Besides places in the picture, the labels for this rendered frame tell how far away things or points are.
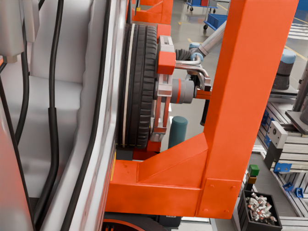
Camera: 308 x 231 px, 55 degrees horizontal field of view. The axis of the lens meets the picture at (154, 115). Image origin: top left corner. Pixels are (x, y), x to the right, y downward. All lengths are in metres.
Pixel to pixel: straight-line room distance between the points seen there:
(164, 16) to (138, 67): 3.90
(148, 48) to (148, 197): 0.65
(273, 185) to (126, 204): 1.22
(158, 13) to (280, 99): 3.44
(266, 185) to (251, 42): 1.37
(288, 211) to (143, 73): 1.27
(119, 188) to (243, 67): 0.66
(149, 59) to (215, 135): 0.47
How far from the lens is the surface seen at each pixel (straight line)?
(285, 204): 2.12
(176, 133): 1.59
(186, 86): 1.60
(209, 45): 1.91
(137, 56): 1.34
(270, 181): 2.25
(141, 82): 1.32
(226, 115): 1.07
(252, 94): 1.06
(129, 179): 1.24
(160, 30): 1.70
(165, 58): 1.31
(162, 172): 1.20
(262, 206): 1.45
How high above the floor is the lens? 1.48
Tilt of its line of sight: 28 degrees down
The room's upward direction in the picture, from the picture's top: 7 degrees clockwise
